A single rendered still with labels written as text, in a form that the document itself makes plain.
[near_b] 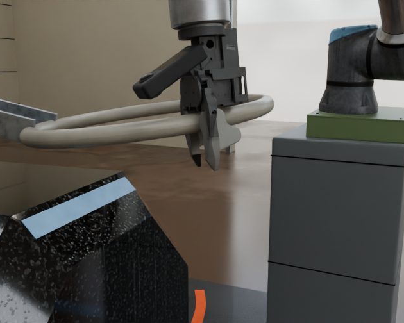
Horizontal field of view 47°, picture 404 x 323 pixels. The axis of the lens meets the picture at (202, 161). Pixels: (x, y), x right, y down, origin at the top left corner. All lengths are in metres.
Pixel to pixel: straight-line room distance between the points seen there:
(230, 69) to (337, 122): 0.83
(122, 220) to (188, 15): 0.43
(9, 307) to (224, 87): 0.45
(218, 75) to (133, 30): 5.91
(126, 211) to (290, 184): 0.70
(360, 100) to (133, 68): 5.24
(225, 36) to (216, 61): 0.04
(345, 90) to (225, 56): 0.88
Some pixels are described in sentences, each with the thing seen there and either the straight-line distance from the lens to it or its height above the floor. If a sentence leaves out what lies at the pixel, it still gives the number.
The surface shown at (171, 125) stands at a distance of 0.69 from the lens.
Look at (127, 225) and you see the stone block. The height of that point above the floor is 0.76.
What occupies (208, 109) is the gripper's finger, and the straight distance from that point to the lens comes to 0.67.
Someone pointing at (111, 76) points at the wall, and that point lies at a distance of 6.79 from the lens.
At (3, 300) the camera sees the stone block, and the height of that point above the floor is 0.74.
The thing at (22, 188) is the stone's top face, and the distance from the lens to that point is 0.95.
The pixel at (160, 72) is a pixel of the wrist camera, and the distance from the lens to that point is 0.67.
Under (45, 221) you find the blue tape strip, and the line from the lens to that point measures 0.81.
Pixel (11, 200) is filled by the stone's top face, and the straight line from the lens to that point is 0.87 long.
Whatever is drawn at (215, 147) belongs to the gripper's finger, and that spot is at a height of 0.95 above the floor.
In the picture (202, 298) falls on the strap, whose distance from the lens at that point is 2.24.
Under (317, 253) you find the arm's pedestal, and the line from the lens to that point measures 1.56.
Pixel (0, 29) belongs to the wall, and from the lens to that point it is 7.90.
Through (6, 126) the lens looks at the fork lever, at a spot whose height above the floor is 0.96.
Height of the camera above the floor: 1.07
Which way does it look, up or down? 12 degrees down
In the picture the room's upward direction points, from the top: straight up
